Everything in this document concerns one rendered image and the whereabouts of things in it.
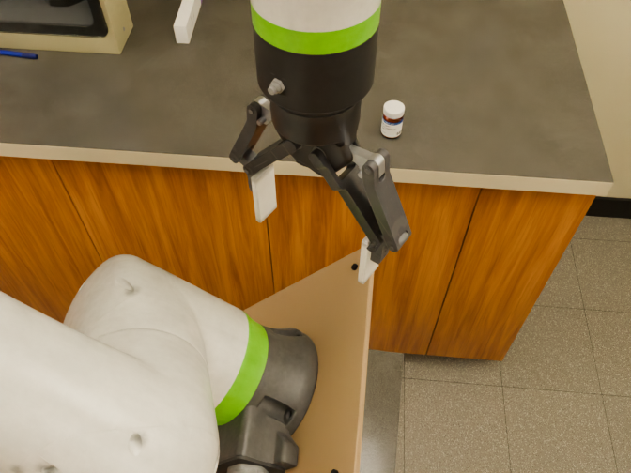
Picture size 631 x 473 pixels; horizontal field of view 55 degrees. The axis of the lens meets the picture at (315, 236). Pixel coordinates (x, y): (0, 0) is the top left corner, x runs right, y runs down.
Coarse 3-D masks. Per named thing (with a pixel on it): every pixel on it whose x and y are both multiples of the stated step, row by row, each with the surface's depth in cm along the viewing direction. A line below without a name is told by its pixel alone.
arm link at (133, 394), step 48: (0, 336) 38; (48, 336) 40; (144, 336) 50; (0, 384) 37; (48, 384) 39; (96, 384) 41; (144, 384) 44; (192, 384) 48; (0, 432) 37; (48, 432) 38; (96, 432) 40; (144, 432) 42; (192, 432) 44
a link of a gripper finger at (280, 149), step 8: (272, 144) 60; (280, 144) 54; (288, 144) 53; (296, 144) 52; (264, 152) 58; (272, 152) 55; (280, 152) 55; (288, 152) 53; (256, 160) 59; (264, 160) 58; (272, 160) 57; (248, 168) 61; (256, 168) 60
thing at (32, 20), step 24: (0, 0) 127; (24, 0) 127; (48, 0) 126; (72, 0) 126; (96, 0) 125; (0, 24) 132; (24, 24) 132; (48, 24) 131; (72, 24) 131; (96, 24) 130
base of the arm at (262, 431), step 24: (288, 336) 68; (288, 360) 65; (312, 360) 66; (264, 384) 63; (288, 384) 64; (312, 384) 65; (264, 408) 63; (288, 408) 65; (240, 432) 61; (264, 432) 62; (288, 432) 64; (240, 456) 59; (264, 456) 60; (288, 456) 60
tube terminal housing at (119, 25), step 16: (112, 0) 131; (112, 16) 131; (128, 16) 140; (0, 32) 135; (112, 32) 133; (128, 32) 141; (16, 48) 139; (32, 48) 138; (48, 48) 138; (64, 48) 137; (80, 48) 137; (96, 48) 137; (112, 48) 136
